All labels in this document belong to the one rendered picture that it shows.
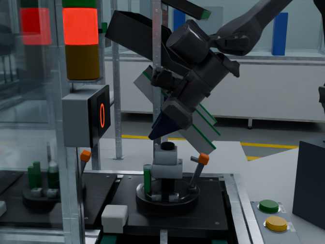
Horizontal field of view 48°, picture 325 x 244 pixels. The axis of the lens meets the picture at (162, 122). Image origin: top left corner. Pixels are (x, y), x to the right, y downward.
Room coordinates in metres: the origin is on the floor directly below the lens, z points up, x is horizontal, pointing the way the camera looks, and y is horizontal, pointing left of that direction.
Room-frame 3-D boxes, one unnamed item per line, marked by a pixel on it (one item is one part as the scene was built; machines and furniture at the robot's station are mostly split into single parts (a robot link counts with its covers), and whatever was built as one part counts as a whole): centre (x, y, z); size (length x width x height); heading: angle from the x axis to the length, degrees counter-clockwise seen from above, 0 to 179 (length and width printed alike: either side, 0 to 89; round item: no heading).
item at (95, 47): (0.55, 0.12, 1.29); 0.05 x 0.05 x 0.05
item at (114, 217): (0.64, 0.09, 0.97); 0.05 x 0.05 x 0.04; 86
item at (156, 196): (0.68, 0.01, 1.00); 0.02 x 0.01 x 0.02; 86
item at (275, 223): (0.63, -0.22, 0.96); 0.04 x 0.04 x 0.02
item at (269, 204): (0.70, -0.23, 0.96); 0.04 x 0.04 x 0.02
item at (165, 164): (0.73, 0.00, 1.06); 0.08 x 0.04 x 0.07; 86
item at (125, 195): (0.73, -0.01, 0.96); 0.24 x 0.24 x 0.02; 86
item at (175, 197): (0.68, -0.02, 1.00); 0.02 x 0.01 x 0.02; 86
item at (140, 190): (0.73, -0.01, 0.98); 0.14 x 0.14 x 0.02
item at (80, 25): (0.55, 0.12, 1.34); 0.05 x 0.05 x 0.05
